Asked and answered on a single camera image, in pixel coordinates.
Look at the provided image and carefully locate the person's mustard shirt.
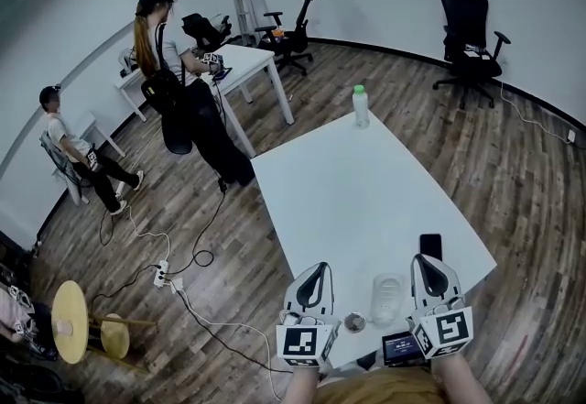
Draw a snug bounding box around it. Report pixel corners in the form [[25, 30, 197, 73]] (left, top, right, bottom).
[[314, 367, 459, 404]]

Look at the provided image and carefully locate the black smartphone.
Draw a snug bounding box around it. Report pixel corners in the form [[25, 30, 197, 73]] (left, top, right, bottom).
[[418, 233, 444, 262]]

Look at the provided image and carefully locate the long white table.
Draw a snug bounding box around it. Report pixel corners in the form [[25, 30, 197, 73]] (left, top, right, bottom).
[[182, 43, 297, 157]]

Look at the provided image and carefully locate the person's right forearm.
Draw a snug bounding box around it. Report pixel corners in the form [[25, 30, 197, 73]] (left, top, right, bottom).
[[429, 354, 494, 404]]

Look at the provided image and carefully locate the white power strip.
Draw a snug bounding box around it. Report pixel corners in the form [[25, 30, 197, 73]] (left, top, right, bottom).
[[153, 259, 170, 289]]

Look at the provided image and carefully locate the round wooden side table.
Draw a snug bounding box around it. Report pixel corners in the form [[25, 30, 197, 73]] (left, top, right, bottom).
[[50, 279, 157, 372]]

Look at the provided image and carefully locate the black high-back office chair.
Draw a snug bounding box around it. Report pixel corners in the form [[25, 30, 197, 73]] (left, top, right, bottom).
[[432, 0, 513, 111]]

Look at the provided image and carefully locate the person's left forearm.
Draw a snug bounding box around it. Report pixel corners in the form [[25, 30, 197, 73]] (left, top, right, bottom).
[[279, 365, 321, 404]]

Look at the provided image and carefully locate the grey chair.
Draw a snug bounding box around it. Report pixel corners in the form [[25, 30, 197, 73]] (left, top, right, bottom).
[[39, 130, 92, 207]]

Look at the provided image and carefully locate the black display device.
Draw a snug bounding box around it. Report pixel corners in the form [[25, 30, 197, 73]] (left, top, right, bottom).
[[381, 332, 430, 368]]

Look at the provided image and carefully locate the white cable with power adapter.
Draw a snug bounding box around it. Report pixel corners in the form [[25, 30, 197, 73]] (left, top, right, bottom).
[[499, 81, 578, 146]]

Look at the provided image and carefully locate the black floor cable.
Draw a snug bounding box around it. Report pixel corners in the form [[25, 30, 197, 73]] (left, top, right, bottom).
[[90, 265, 159, 319]]

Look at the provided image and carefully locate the thin white floor cable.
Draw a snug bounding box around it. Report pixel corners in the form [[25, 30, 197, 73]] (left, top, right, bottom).
[[99, 203, 172, 264]]

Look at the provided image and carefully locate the pink cloth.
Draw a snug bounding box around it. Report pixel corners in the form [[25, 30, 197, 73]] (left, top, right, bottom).
[[0, 285, 37, 344]]

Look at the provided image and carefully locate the small white table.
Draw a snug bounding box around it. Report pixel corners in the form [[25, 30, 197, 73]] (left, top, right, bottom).
[[75, 111, 127, 160], [114, 67, 153, 123]]

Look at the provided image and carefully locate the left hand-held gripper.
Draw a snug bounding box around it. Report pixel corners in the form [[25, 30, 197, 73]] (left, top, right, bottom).
[[275, 261, 343, 370]]

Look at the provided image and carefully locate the long white floor cable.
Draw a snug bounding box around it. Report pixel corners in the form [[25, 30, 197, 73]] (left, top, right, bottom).
[[176, 287, 295, 399]]

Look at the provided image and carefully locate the black office chair tilted headrest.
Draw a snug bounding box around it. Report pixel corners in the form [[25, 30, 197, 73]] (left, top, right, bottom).
[[253, 0, 320, 77]]

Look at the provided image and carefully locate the black cable with power brick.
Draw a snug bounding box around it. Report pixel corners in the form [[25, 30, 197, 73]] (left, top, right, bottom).
[[162, 175, 230, 278]]

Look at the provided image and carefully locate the black low office chair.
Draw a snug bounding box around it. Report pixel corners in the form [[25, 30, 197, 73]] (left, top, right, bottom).
[[180, 12, 234, 54]]

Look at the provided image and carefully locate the black bag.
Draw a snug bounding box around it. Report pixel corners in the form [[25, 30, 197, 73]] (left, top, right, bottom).
[[0, 360, 70, 404]]

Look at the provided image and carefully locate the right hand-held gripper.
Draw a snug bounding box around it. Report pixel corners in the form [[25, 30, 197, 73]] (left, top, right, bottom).
[[406, 254, 474, 361]]

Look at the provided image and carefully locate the clear bottle with green cap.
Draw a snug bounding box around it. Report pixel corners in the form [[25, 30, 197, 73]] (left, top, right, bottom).
[[351, 84, 371, 130]]

